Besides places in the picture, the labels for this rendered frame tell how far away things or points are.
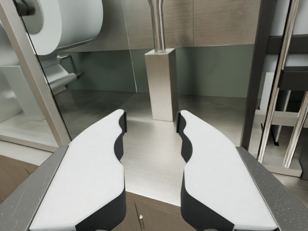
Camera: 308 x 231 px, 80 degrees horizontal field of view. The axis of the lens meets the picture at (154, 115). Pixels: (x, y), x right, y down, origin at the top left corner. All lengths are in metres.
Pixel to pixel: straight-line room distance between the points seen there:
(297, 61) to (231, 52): 0.46
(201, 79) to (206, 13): 0.28
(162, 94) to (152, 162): 0.27
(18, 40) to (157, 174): 0.49
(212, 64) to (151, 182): 0.61
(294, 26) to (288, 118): 0.19
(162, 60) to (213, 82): 0.35
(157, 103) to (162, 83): 0.09
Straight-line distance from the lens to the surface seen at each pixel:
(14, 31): 0.59
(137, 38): 0.99
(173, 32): 0.92
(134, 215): 0.67
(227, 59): 0.91
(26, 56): 0.60
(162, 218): 0.61
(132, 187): 0.53
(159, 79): 0.70
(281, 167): 0.58
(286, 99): 0.63
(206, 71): 0.93
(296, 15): 0.44
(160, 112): 0.75
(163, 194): 0.50
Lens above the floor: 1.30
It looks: 29 degrees down
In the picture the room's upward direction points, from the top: 7 degrees counter-clockwise
